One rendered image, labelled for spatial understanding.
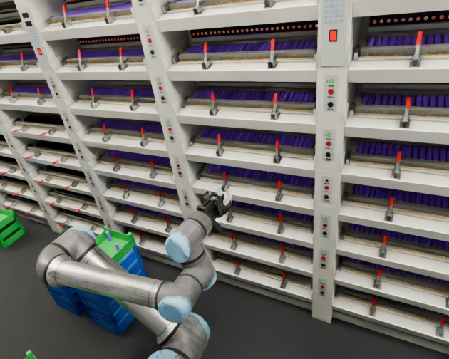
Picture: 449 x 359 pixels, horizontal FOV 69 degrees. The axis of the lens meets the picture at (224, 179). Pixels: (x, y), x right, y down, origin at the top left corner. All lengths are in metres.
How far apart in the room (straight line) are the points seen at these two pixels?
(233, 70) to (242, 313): 1.27
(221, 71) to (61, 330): 1.66
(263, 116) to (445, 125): 0.59
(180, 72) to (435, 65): 0.86
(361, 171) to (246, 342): 1.03
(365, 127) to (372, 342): 1.09
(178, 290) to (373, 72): 0.87
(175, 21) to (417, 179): 1.02
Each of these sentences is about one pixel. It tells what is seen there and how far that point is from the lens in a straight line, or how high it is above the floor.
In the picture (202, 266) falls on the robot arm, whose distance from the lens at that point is 1.09.
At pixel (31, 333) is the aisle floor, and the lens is 2.31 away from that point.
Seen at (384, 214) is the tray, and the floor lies 0.71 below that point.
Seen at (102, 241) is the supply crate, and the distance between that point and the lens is 1.96.
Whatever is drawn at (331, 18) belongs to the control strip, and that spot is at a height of 1.42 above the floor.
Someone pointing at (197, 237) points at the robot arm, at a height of 0.86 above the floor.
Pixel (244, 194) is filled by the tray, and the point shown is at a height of 0.71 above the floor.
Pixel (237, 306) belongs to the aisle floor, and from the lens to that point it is 1.95.
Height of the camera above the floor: 1.55
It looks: 31 degrees down
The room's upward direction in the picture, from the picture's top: 8 degrees counter-clockwise
